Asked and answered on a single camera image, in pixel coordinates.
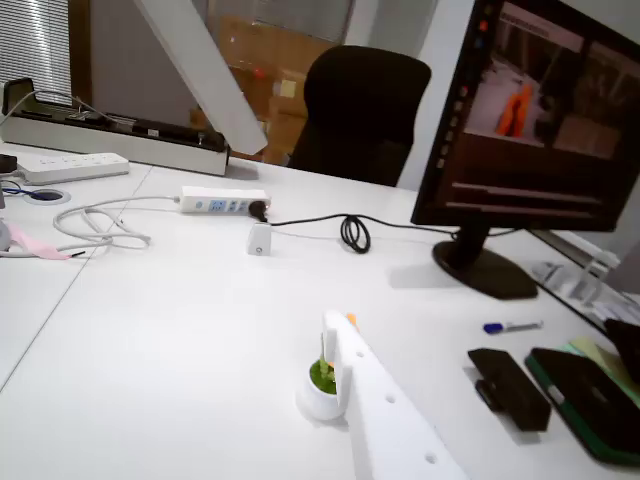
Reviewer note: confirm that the blue capped marker pen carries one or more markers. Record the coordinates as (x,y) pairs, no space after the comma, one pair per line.
(520,326)

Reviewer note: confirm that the white slanted flat panel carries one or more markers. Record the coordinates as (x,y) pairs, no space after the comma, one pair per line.
(210,65)

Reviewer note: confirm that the long white power strip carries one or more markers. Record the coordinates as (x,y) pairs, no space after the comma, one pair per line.
(75,167)

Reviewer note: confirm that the crochet sunflower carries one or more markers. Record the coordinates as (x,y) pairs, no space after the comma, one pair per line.
(315,400)

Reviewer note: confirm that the black computer monitor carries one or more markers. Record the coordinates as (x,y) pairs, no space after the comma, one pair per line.
(525,175)

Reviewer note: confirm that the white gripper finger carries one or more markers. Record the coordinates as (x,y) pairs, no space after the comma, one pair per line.
(385,430)

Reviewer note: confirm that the short white power strip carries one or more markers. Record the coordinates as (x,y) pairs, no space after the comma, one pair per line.
(210,205)

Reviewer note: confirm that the black mesh office chair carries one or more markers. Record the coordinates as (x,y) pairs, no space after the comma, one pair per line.
(360,110)

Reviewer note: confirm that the black notebook with green edge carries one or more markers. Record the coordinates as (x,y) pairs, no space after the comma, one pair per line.
(590,400)

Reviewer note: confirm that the black rectangular case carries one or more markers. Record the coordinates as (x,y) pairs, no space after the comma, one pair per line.
(505,385)

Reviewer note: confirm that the black power adapter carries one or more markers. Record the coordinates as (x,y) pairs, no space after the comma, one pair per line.
(7,164)

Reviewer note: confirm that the clear acrylic stand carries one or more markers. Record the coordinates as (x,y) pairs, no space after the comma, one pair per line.
(590,280)

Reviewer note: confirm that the small white adapter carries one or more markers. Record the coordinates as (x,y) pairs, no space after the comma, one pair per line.
(260,240)

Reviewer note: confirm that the yellow sticky note pad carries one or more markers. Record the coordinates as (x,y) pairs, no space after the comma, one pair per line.
(595,347)

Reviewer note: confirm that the black bag corner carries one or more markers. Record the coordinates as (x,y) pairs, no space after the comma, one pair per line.
(627,345)

